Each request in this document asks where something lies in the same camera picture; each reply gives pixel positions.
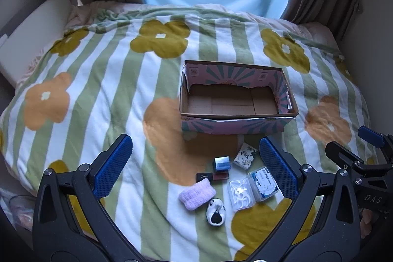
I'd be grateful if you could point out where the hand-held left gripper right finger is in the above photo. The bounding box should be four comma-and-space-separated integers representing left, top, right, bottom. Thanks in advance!
259, 136, 366, 262

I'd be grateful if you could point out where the clear plastic container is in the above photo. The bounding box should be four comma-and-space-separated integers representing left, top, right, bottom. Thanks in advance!
9, 195, 35, 230

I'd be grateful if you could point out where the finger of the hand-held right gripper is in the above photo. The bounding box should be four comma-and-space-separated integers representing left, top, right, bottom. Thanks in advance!
325, 141, 366, 171
358, 125, 393, 158

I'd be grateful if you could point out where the pink sock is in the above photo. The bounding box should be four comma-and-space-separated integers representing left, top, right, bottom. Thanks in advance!
179, 182, 216, 211

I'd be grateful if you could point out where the clear plastic floss box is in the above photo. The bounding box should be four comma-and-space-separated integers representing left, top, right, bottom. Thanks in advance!
229, 178, 256, 212

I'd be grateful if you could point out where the striped floral blanket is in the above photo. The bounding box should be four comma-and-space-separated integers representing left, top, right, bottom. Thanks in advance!
0, 6, 384, 262

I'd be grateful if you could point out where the red lip gloss tube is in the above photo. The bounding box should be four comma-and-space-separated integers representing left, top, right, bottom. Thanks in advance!
196, 171, 230, 182

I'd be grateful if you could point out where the pink printed cardboard box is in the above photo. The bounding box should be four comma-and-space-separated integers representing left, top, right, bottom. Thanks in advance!
180, 60, 300, 135

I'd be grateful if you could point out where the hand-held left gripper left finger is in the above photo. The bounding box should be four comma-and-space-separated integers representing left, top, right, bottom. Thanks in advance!
32, 133, 145, 262

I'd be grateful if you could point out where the person's right hand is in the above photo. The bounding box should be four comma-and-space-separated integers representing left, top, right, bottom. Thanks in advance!
360, 208, 382, 238

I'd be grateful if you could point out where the white floral print packet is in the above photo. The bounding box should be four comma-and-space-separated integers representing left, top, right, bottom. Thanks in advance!
233, 142, 258, 171

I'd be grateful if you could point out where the cream padded headboard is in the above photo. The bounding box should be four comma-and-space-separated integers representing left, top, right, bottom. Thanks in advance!
0, 0, 74, 88

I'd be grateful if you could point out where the black and white sock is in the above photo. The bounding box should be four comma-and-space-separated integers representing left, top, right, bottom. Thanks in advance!
205, 198, 226, 226

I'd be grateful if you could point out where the blue label plastic box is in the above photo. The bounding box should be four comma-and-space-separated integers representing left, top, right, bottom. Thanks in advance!
248, 166, 281, 203

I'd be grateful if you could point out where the small blue box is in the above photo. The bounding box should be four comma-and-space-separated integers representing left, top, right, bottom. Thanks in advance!
214, 156, 231, 173

